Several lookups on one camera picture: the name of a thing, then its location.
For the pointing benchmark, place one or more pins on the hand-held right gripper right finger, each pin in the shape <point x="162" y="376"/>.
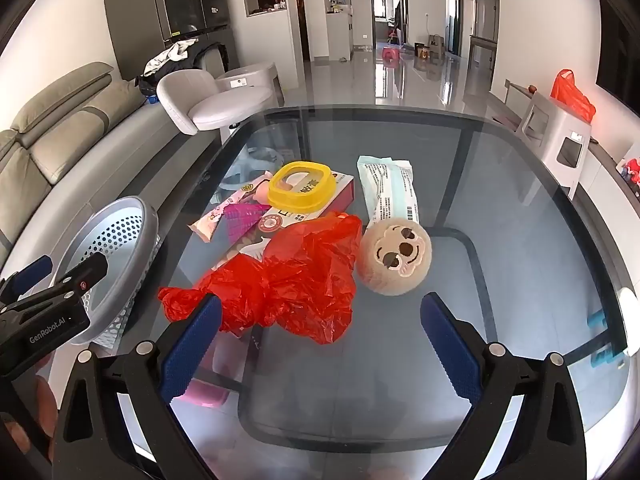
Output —
<point x="450" y="345"/>

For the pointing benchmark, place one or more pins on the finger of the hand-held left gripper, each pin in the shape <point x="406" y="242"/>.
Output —
<point x="82" y="272"/>
<point x="31" y="271"/>

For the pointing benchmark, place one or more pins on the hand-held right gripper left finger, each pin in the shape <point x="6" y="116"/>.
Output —
<point x="192" y="345"/>

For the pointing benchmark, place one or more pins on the grey perforated plastic basket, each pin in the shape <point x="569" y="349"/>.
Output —
<point x="125" y="230"/>

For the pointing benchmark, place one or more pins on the monkey face plush ball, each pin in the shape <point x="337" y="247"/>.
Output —
<point x="395" y="255"/>

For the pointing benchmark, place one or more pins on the pink snack wrapper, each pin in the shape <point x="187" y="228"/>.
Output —
<point x="215" y="220"/>

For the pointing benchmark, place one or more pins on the red plastic bag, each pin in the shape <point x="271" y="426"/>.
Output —
<point x="300" y="270"/>

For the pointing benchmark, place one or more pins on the pink plastic shuttlecock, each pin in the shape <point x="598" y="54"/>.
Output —
<point x="245" y="221"/>

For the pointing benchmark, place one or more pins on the red white cardboard box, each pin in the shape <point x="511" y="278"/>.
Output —
<point x="280" y="222"/>

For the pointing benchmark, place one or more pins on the pink pig toy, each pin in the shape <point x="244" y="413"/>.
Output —
<point x="261" y="193"/>

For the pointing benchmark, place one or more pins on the white blue mask packet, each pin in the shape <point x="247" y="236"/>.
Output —
<point x="392" y="185"/>

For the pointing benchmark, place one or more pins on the person's left hand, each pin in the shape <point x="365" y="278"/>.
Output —
<point x="47" y="410"/>

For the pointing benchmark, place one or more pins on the pink plastic item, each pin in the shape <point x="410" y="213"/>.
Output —
<point x="205" y="394"/>

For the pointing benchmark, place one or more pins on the grey sofa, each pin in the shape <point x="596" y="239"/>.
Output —
<point x="65" y="130"/>

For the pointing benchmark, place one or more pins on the cyan plastic item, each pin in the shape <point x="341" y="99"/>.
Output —
<point x="606" y="337"/>

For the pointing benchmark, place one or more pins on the black blue bag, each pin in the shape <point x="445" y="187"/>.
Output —
<point x="148" y="89"/>

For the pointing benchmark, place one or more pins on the white swivel chair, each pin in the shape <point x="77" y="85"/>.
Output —
<point x="200" y="105"/>

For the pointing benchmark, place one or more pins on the low grey white cabinet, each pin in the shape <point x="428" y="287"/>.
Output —
<point x="600" y="175"/>

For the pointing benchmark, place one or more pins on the white plastic stool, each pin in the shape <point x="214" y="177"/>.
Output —
<point x="552" y="135"/>

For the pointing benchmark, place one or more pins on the white cloth pile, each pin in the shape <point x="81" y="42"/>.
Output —
<point x="172" y="55"/>

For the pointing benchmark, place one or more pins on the white round side table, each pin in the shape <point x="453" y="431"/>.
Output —
<point x="250" y="77"/>

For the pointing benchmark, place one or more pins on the dark refrigerator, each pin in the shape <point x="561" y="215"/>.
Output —
<point x="150" y="5"/>

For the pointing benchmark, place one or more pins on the orange plastic bag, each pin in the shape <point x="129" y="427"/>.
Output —
<point x="572" y="97"/>

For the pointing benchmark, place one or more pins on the small brown paper bag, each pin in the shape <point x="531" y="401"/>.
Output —
<point x="423" y="52"/>

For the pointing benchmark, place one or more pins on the pink plastic stool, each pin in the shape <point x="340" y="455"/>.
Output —
<point x="391" y="55"/>

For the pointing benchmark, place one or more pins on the tall brown paper bag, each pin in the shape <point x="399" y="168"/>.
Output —
<point x="436" y="46"/>

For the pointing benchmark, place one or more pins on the tall white cabinet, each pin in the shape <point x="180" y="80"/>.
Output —
<point x="339" y="25"/>

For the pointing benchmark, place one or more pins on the black wall television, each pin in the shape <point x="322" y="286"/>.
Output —
<point x="620" y="60"/>

